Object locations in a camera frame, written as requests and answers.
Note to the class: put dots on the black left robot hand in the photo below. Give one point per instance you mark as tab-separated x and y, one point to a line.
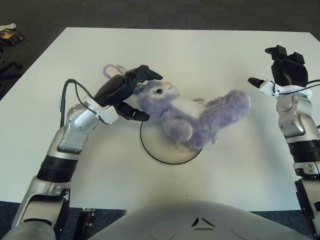
112	90

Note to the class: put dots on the purple plush rabbit doll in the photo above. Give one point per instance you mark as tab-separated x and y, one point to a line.
195	112

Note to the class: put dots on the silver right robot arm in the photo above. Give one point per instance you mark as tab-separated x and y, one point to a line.
297	120

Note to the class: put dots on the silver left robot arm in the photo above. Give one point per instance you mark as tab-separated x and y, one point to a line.
67	140

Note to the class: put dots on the white plate black rim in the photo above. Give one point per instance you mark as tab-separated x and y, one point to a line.
162	150

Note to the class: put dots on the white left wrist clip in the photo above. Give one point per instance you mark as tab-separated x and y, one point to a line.
108	116

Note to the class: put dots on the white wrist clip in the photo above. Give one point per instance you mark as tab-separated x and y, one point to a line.
268	90
108	116

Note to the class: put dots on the dark box on floor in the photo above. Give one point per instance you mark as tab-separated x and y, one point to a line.
11	37

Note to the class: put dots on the white object on floor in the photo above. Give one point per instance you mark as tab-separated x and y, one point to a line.
8	26

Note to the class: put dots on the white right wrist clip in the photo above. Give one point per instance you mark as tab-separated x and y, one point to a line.
268	90

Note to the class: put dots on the silver robot torso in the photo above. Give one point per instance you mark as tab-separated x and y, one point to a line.
200	222

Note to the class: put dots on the black metal bracket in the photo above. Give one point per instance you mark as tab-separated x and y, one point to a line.
87	222

